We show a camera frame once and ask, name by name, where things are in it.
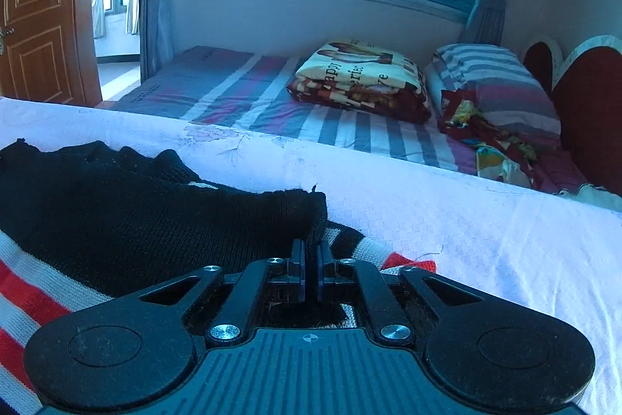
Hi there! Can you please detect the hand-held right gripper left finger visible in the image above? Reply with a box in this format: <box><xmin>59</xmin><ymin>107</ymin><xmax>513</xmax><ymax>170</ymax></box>
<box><xmin>138</xmin><ymin>239</ymin><xmax>308</xmax><ymax>345</ymax></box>

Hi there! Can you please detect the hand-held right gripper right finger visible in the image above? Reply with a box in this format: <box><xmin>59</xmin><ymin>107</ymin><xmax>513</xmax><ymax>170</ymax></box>
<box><xmin>316</xmin><ymin>240</ymin><xmax>487</xmax><ymax>343</ymax></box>

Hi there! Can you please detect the striped knit sweater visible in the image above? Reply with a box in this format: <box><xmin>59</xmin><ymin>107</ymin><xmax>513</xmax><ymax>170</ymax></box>
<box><xmin>0</xmin><ymin>138</ymin><xmax>439</xmax><ymax>415</ymax></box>

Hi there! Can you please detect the bed with striped sheet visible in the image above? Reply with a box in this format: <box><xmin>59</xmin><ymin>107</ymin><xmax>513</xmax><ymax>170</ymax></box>
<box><xmin>104</xmin><ymin>46</ymin><xmax>591</xmax><ymax>194</ymax></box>

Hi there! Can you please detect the folded printed blanket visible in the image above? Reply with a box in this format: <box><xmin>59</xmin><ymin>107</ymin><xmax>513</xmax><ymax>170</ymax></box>
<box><xmin>286</xmin><ymin>38</ymin><xmax>433</xmax><ymax>124</ymax></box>

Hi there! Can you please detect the colourful cartoon print cloth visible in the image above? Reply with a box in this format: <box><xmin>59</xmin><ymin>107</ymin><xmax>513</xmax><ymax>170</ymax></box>
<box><xmin>437</xmin><ymin>98</ymin><xmax>541</xmax><ymax>191</ymax></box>

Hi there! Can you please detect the striped pillow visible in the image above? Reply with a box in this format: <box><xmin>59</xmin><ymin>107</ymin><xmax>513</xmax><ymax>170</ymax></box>
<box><xmin>423</xmin><ymin>43</ymin><xmax>562</xmax><ymax>136</ymax></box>

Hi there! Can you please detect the red and white headboard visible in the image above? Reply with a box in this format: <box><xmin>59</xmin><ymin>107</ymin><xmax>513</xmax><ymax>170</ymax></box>
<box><xmin>522</xmin><ymin>35</ymin><xmax>622</xmax><ymax>197</ymax></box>

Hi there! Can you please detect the brown wooden door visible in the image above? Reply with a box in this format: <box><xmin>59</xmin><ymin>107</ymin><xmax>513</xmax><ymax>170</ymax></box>
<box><xmin>0</xmin><ymin>0</ymin><xmax>104</xmax><ymax>107</ymax></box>

